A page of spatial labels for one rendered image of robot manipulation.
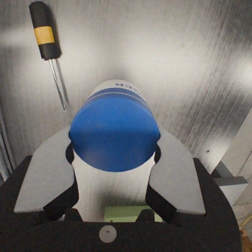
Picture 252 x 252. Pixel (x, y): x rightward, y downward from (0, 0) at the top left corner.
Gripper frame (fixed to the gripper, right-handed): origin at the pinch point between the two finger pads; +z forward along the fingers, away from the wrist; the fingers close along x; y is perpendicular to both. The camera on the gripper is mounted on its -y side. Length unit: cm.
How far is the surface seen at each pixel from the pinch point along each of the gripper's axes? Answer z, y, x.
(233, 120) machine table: 17.5, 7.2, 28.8
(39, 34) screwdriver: 14.7, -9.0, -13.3
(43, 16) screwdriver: 15.3, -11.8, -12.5
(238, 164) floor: 100, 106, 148
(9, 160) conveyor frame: 16.5, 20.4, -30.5
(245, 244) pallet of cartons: 69, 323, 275
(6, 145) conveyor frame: 16.5, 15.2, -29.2
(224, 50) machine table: 17.5, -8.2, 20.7
